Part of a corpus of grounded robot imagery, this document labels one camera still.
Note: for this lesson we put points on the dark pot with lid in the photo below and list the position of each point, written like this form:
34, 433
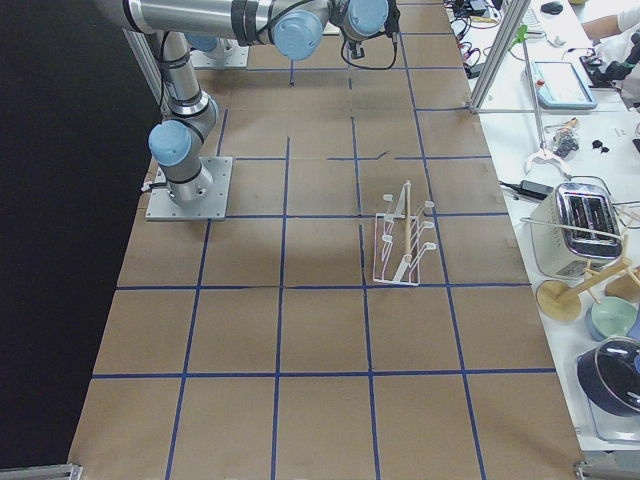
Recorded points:
609, 375

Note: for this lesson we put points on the reacher grabber tool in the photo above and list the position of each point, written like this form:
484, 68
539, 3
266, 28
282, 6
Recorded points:
544, 155

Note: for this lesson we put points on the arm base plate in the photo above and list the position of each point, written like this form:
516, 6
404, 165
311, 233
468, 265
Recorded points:
234, 58
204, 198

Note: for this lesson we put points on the aluminium frame post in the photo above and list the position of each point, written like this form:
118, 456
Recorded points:
511, 32

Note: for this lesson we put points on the silver toaster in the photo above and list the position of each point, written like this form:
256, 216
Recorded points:
573, 228

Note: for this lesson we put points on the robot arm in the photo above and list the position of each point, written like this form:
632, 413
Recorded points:
295, 28

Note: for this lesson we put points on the white wire cup rack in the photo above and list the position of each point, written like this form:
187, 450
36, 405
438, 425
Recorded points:
398, 244

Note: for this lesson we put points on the teach pendant tablet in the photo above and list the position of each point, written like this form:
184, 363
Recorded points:
558, 85

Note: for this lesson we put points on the green ceramic bowl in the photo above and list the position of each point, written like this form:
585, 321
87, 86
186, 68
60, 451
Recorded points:
612, 316

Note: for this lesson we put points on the wooden mug tree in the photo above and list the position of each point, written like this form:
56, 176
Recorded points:
561, 302

